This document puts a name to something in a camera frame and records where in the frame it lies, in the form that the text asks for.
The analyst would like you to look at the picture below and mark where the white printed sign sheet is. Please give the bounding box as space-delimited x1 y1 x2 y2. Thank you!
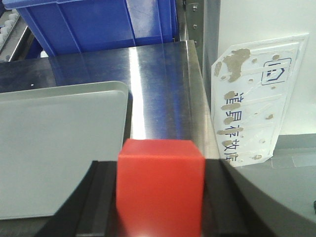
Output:
211 33 309 167

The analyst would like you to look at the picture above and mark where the blue bin front right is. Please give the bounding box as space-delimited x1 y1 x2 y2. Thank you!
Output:
2 0 178 56

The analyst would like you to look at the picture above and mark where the white roller conveyor rail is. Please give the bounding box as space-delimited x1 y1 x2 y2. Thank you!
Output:
0 9 20 49

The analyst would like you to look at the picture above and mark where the grey metal tray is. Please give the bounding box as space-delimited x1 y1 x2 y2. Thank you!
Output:
0 81 129 220

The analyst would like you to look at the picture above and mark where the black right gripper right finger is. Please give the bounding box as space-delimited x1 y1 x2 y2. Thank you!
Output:
202 159 316 237

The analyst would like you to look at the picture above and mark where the red cube block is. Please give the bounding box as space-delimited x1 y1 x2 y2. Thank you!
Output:
116 139 205 237

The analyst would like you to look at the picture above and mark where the steel shelf upright post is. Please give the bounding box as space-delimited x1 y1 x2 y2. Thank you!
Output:
176 0 221 104

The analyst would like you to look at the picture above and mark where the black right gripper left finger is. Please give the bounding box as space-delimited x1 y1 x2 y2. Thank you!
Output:
35 161 118 237

